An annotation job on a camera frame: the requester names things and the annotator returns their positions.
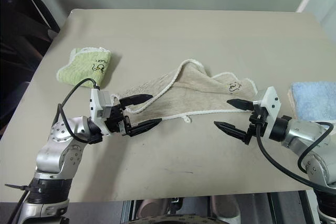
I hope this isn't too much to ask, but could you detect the folded green towel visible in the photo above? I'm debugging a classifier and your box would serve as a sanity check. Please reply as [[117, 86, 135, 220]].
[[56, 47, 113, 88]]

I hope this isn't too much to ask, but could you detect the black chair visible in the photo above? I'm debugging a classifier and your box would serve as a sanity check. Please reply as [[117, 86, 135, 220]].
[[0, 0, 61, 135]]

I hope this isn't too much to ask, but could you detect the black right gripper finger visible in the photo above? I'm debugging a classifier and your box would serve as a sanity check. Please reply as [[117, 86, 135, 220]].
[[226, 98, 255, 111], [213, 121, 249, 141]]

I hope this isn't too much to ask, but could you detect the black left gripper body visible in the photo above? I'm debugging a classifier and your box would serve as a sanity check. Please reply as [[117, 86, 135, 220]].
[[106, 102, 132, 137]]

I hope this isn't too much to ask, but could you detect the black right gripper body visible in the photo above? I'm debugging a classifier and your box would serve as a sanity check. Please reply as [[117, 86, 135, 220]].
[[245, 102, 268, 146]]

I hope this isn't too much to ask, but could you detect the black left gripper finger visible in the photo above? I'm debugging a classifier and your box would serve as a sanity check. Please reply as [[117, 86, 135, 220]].
[[118, 94, 154, 107], [128, 118, 162, 138]]

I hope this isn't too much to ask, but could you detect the beige towel with white trim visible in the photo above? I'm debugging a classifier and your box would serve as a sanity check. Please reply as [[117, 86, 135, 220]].
[[111, 58, 258, 124]]

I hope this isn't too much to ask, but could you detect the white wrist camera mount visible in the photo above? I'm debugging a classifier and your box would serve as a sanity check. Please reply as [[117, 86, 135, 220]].
[[89, 89, 117, 135], [253, 86, 281, 140]]

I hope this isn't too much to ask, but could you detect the black zip tie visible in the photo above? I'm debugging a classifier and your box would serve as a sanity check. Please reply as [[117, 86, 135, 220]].
[[4, 183, 35, 192]]

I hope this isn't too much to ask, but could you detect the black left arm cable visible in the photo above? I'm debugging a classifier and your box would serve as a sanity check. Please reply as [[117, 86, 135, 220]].
[[55, 78, 102, 144]]

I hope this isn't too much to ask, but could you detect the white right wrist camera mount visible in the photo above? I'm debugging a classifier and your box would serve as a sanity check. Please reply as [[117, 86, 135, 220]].
[[253, 86, 281, 140]]

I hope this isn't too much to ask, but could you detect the pinkish rounded shape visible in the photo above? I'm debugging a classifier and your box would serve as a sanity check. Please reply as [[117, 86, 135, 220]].
[[138, 197, 172, 219], [209, 195, 241, 219]]

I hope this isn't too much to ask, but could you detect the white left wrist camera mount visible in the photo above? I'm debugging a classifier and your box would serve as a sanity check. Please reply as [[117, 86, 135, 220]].
[[89, 89, 117, 135]]

